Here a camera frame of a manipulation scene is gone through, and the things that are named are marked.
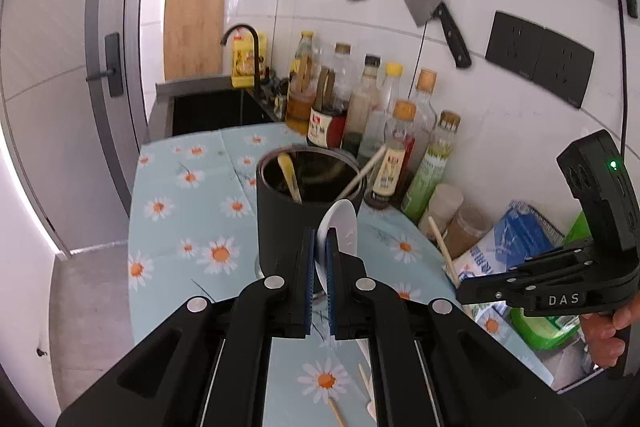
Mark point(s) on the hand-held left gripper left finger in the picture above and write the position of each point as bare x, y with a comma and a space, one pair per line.
310, 279

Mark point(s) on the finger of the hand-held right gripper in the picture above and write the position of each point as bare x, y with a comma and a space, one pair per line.
482, 291

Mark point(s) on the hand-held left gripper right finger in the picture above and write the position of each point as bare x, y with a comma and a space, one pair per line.
331, 292

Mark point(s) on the cream chopstick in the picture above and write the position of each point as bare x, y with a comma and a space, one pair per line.
362, 172
442, 249
364, 379
337, 414

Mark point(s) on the black utensil holder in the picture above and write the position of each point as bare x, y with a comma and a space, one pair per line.
280, 227

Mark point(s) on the yellow wooden chopstick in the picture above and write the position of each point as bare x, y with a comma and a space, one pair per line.
289, 177

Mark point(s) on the person's right hand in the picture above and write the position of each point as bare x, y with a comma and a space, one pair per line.
600, 332

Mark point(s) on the brown spice jar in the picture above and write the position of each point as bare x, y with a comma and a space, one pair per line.
467, 232

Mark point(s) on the blue and white packet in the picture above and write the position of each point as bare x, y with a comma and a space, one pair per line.
520, 237

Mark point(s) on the green packet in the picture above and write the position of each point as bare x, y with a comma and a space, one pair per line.
540, 332

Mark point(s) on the white lid spice jar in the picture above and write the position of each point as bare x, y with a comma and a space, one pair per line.
445, 207

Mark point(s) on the green label bottle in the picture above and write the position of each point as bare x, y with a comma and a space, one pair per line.
430, 177

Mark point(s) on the floral light blue tablecloth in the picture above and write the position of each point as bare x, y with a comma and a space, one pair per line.
200, 217

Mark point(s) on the cream label bottle gold cap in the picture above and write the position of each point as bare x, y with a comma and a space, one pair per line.
392, 167

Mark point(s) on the dark sauce bottle red label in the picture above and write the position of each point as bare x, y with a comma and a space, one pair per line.
327, 117

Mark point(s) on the amber oil bottle yellow cap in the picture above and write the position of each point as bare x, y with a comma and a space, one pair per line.
300, 102

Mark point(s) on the pale bottle dark cap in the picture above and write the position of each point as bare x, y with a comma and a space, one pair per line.
364, 107

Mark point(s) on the dark small jar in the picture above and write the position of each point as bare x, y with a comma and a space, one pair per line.
274, 99

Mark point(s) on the clear bottle yellow cap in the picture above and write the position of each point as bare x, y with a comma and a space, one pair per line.
387, 107

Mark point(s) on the black kitchen sink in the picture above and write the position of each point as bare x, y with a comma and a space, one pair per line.
215, 109

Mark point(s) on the clear bottle gold cap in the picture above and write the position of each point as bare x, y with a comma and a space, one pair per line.
425, 97

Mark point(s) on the yellow cooking oil bottle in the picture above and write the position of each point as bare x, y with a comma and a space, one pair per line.
245, 59

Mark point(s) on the black faucet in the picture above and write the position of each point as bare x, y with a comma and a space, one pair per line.
254, 57

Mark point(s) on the wooden cutting board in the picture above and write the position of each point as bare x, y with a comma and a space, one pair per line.
194, 37

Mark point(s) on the grey door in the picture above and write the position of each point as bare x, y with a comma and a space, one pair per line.
50, 82

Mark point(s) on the black double wall socket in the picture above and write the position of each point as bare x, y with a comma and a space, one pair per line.
540, 57

